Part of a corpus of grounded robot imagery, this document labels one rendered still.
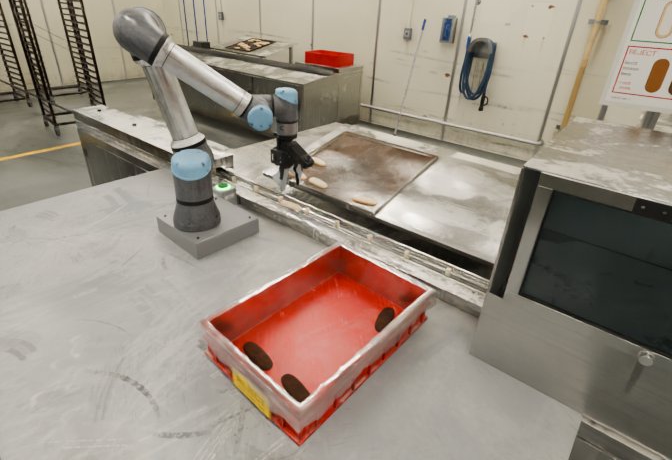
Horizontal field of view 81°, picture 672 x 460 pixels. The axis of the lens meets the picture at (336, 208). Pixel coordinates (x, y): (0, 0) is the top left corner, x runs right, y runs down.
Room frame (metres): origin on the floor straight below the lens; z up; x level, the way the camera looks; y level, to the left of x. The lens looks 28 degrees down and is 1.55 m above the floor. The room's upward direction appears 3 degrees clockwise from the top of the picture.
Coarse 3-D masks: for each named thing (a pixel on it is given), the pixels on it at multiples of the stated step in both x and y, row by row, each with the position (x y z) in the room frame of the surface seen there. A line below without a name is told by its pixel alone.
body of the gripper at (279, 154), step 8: (280, 136) 1.33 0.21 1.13; (288, 136) 1.32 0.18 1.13; (296, 136) 1.35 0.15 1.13; (280, 144) 1.36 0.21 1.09; (272, 152) 1.35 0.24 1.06; (280, 152) 1.33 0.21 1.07; (288, 152) 1.33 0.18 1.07; (272, 160) 1.35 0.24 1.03; (280, 160) 1.34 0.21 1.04; (288, 160) 1.32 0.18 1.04
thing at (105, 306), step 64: (128, 192) 1.45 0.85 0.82; (0, 256) 0.97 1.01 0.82; (64, 256) 0.99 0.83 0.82; (128, 256) 1.01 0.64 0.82; (192, 256) 1.02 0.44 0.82; (256, 256) 1.04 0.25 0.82; (0, 320) 0.71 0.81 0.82; (64, 320) 0.73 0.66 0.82; (128, 320) 0.74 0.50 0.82; (192, 320) 0.75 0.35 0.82; (448, 320) 0.80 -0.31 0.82; (0, 384) 0.54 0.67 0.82; (64, 384) 0.55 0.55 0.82; (128, 384) 0.55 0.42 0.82; (192, 384) 0.56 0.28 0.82; (384, 384) 0.59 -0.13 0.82; (448, 384) 0.60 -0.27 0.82; (512, 384) 0.61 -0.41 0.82; (0, 448) 0.41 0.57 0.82; (64, 448) 0.42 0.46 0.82; (128, 448) 0.42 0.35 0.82; (192, 448) 0.43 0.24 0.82; (256, 448) 0.44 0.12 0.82; (320, 448) 0.44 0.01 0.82; (384, 448) 0.45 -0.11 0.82; (448, 448) 0.45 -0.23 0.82; (512, 448) 0.46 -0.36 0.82
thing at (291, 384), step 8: (248, 344) 0.67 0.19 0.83; (256, 344) 0.67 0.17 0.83; (248, 352) 0.64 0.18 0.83; (256, 352) 0.64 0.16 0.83; (264, 352) 0.65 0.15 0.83; (256, 360) 0.62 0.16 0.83; (264, 360) 0.62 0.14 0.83; (264, 368) 0.61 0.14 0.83; (288, 376) 0.58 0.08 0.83; (288, 384) 0.56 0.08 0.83; (296, 384) 0.56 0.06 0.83; (288, 392) 0.55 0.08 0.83; (296, 392) 0.55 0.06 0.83; (304, 392) 0.55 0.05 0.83; (296, 400) 0.53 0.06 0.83
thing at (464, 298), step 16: (128, 144) 1.91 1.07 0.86; (160, 160) 1.73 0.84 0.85; (240, 192) 1.42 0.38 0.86; (256, 208) 1.33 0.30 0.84; (272, 208) 1.29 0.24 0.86; (288, 208) 1.30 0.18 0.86; (288, 224) 1.23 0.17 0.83; (304, 224) 1.19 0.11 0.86; (320, 224) 1.19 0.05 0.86; (320, 240) 1.14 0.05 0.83; (336, 240) 1.10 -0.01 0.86; (352, 240) 1.10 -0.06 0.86; (384, 256) 1.02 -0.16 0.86; (416, 272) 0.94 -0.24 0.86; (432, 272) 0.95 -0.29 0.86; (448, 288) 0.88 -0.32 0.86; (464, 288) 0.88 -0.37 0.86; (464, 304) 0.83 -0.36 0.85; (480, 304) 0.82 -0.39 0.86
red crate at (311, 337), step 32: (320, 288) 0.90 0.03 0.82; (352, 288) 0.90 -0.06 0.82; (288, 320) 0.76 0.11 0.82; (320, 320) 0.77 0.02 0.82; (352, 320) 0.77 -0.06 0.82; (416, 320) 0.76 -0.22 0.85; (288, 352) 0.66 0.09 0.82; (320, 352) 0.66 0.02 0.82; (352, 352) 0.67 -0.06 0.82; (320, 384) 0.58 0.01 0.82; (352, 384) 0.56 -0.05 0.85
